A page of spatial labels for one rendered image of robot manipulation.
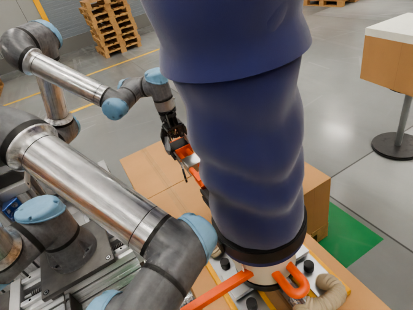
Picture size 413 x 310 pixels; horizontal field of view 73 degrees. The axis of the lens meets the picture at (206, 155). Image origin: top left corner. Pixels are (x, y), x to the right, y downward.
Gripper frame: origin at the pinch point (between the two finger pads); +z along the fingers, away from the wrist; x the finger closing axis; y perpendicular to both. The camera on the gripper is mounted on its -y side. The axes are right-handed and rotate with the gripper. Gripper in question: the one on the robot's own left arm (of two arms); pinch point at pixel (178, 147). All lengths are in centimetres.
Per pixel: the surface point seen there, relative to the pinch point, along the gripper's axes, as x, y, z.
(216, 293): -16, 65, -1
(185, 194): 1, -31, 53
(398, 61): 171, -20, 25
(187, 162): -1.5, 13.7, -1.3
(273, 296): -2, 67, 13
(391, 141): 191, -26, 105
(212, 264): -12, 50, 11
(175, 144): -0.9, 0.1, -2.2
